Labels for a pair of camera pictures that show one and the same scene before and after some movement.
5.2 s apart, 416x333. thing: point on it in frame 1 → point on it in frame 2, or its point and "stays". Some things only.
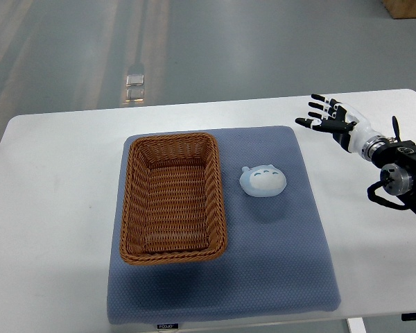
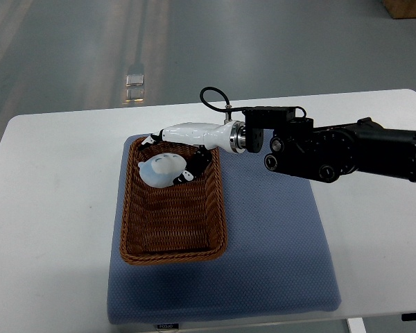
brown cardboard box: [408, 9] stays
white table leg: [356, 325] stays
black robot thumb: [326, 125] → [196, 164]
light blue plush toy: [262, 180] → [161, 170]
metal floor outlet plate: [134, 88] stays
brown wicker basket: [173, 207] stays
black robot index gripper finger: [317, 115] → [151, 140]
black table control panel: [415, 316] stays
